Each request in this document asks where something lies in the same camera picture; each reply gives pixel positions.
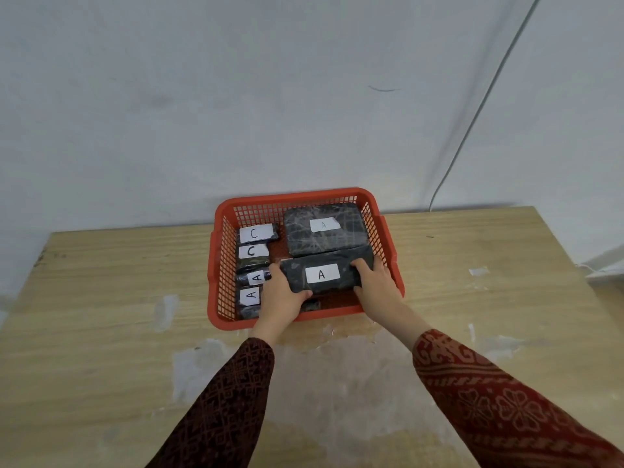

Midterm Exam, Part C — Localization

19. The grey wall cable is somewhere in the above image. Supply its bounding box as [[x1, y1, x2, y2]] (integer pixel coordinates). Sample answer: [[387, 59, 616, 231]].
[[428, 0, 543, 212]]

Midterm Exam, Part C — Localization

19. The large black packet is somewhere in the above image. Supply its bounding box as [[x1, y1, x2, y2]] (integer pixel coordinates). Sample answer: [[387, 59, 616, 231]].
[[284, 203, 370, 257], [279, 246, 375, 295]]

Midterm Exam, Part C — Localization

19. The person's right hand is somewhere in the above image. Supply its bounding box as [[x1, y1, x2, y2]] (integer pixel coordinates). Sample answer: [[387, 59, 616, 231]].
[[351, 257, 405, 324]]

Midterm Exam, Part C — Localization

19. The person's left forearm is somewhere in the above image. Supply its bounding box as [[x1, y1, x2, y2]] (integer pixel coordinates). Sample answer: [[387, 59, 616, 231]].
[[146, 320, 281, 468]]

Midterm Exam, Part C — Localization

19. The person's left hand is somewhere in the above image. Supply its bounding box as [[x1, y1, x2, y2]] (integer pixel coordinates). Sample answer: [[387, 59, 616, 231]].
[[255, 263, 314, 334]]

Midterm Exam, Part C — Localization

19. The red plastic basket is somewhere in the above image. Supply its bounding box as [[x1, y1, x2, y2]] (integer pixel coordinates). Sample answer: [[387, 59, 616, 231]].
[[207, 188, 405, 331]]

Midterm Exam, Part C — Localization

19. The small black wrapped packet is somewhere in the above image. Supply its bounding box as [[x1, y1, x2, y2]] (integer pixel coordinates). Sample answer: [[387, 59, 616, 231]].
[[238, 223, 280, 244], [238, 286, 264, 319], [237, 243, 272, 271], [236, 269, 272, 287]]

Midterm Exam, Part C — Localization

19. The person's right forearm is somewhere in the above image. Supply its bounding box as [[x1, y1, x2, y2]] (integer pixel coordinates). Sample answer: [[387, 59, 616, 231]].
[[383, 303, 624, 468]]

